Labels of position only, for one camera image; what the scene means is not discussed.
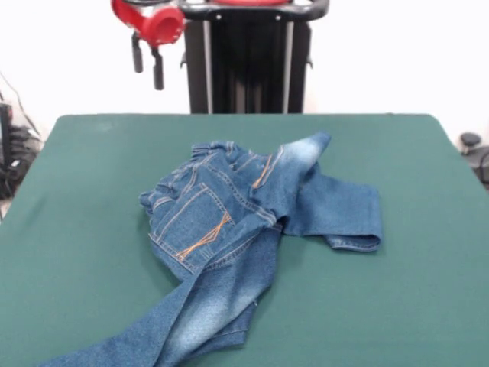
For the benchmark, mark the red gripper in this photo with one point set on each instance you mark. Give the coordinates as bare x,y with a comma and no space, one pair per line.
153,21

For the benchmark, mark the blue denim jeans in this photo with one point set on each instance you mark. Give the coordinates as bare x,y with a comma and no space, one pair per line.
214,229

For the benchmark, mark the black equipment box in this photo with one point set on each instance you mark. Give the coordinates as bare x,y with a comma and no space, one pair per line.
4,122

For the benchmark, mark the dark green table cloth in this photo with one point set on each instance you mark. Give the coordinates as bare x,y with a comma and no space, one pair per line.
344,306

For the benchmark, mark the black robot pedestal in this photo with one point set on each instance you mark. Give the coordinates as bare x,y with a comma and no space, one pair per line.
248,57

